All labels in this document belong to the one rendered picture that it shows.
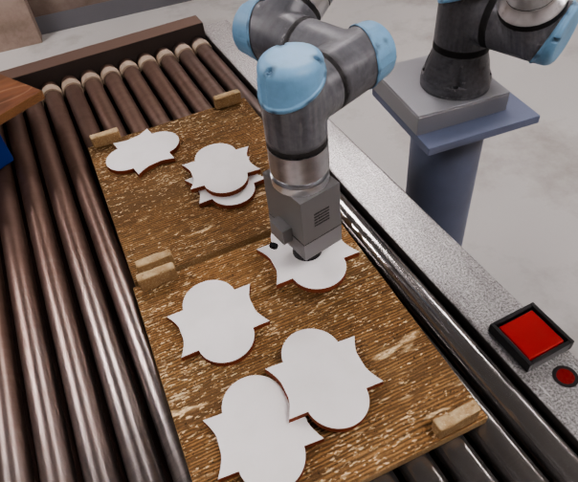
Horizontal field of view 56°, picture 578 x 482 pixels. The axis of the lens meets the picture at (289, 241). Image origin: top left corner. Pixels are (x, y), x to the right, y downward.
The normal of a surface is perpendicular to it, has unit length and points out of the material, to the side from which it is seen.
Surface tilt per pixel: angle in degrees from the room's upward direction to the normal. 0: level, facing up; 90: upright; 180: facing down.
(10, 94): 0
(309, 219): 90
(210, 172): 0
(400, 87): 2
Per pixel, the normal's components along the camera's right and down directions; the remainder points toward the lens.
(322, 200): 0.58, 0.55
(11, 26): 0.33, 0.66
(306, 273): -0.09, -0.69
